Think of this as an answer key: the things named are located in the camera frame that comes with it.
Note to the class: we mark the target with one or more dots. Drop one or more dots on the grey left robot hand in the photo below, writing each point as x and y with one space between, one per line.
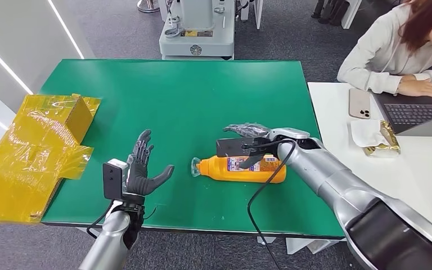
139 179

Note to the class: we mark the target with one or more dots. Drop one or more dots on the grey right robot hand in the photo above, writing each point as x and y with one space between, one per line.
249 130

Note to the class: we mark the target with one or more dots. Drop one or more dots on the orange plastic bottle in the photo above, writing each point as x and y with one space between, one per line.
219 173

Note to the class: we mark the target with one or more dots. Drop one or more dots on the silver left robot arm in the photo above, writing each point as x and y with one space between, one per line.
108 242

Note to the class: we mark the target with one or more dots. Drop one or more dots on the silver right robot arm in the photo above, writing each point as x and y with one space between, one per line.
335 182

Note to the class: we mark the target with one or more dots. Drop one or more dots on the grey robot base machine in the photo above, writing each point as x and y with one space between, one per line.
201 41

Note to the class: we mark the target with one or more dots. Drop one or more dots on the yellow taped cardboard box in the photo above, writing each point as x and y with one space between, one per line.
29 160

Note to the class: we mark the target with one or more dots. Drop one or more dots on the beige smartphone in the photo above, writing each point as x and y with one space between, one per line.
358 102

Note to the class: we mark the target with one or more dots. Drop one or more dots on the white paper napkin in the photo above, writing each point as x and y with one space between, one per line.
365 132

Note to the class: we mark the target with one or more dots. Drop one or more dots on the white furniture panel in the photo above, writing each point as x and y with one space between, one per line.
257 13

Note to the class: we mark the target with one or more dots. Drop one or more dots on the gold foil wrapper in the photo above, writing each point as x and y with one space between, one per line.
389 143

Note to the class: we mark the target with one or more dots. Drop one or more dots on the dark legs and shoes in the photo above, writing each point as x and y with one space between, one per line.
329 11

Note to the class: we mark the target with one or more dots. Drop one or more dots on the person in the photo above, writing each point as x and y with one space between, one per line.
380 56

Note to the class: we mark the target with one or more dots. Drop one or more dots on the white desk leg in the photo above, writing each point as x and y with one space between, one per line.
350 13

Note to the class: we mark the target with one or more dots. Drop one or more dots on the chrome stand base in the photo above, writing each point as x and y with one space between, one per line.
148 6

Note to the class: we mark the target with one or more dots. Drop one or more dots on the dark grey laptop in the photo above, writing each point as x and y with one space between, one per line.
413 111

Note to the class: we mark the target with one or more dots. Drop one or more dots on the person's hand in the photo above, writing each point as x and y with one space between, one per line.
421 88

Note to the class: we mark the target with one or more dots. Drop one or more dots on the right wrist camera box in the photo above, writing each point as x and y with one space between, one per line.
231 147

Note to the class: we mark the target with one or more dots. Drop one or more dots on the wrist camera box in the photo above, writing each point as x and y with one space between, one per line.
231 147
112 180

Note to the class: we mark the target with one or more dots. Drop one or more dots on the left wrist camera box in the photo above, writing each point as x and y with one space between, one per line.
112 180

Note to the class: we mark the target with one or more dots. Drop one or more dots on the white table foot bracket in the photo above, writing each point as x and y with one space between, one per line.
266 240

